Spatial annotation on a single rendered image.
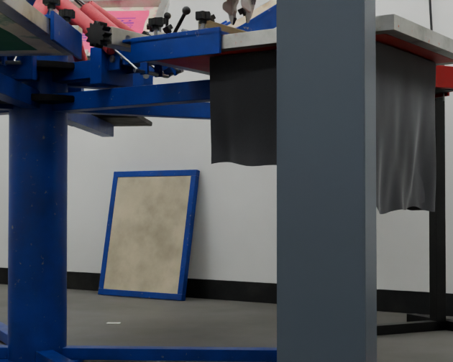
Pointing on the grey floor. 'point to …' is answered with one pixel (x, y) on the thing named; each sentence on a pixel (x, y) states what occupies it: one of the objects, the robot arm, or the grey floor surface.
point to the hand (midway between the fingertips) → (241, 19)
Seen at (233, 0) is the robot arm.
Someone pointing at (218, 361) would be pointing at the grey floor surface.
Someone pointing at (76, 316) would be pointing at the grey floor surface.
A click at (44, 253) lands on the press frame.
